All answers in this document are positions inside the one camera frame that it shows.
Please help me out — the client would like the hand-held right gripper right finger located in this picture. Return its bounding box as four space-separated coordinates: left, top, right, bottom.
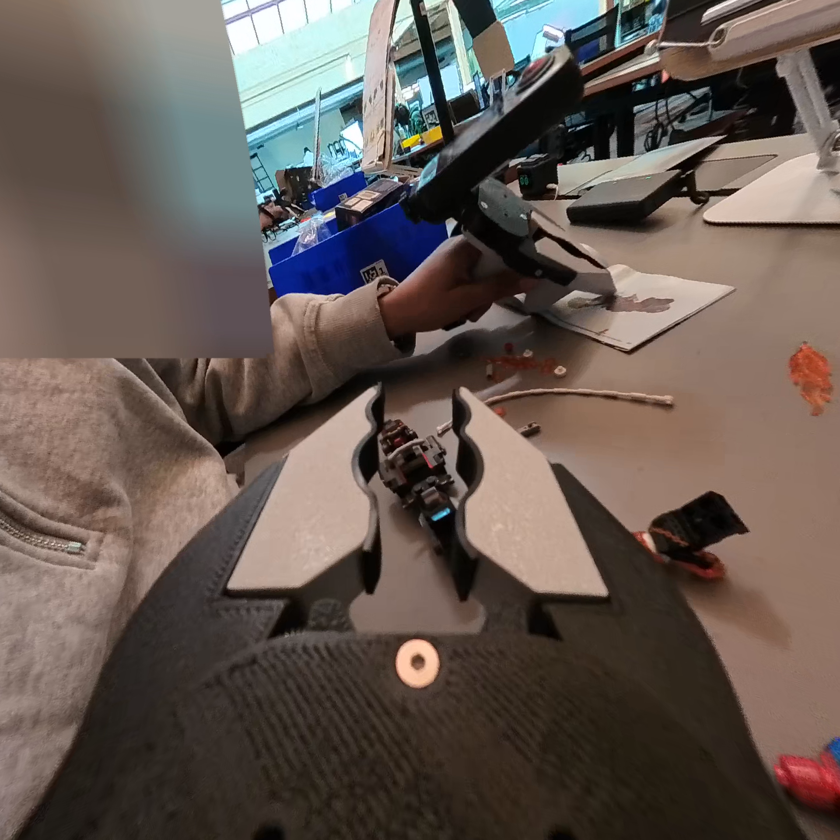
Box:
453 387 610 634

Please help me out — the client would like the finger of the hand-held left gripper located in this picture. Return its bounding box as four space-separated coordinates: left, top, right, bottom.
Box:
535 213 608 273
525 266 618 312

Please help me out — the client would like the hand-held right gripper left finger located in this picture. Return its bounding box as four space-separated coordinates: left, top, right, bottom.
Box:
226 384 385 631

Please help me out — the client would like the lego instruction booklet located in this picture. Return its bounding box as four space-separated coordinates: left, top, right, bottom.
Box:
505 262 736 352

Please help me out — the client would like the black lego motorcycle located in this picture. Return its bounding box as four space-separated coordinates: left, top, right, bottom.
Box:
377 420 473 559

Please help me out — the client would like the person's left forearm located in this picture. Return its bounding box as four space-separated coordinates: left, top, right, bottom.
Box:
197 276 408 441

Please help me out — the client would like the dark lego box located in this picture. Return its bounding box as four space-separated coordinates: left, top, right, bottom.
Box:
335 178 411 231

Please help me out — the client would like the black flame-head lego minifigure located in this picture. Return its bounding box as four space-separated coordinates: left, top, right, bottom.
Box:
633 492 749 578

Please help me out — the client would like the slim orange lego flame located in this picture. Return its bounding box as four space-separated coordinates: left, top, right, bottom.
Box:
789 341 833 416

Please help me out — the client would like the blue and red lego minifigure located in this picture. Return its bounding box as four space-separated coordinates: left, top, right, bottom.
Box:
774 738 840 811

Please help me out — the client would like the person's left hand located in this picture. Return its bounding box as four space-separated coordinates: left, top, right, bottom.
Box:
379 238 527 342

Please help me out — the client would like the black charger with green lights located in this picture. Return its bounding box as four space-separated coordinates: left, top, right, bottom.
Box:
517 154 559 198

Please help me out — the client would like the black flat case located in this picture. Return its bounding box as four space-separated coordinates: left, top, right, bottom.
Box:
566 171 683 224

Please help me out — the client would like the black metal pole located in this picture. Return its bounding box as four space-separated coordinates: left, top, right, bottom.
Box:
410 0 457 155

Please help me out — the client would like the silver laptop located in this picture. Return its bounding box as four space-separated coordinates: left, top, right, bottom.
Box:
558 134 778 198

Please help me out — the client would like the tilted instruction board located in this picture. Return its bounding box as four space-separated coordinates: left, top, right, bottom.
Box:
361 0 401 172

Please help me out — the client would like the long wooden desk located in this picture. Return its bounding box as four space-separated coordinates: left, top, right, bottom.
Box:
577 26 664 158

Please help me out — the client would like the small blue plastic bin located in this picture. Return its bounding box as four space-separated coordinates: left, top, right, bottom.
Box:
311 172 367 211

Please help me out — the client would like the large blue plastic bin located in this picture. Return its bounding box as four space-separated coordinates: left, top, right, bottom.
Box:
269 200 454 299

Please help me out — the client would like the white base stand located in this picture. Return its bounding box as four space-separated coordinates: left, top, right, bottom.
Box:
703 49 840 226

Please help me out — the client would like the clear plastic bag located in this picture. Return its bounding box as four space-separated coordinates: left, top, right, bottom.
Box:
292 217 342 257

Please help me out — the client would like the white lego chain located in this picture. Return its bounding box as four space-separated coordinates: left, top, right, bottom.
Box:
482 387 675 409

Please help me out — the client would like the tan board with string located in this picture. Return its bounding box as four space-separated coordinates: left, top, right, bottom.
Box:
656 0 840 81

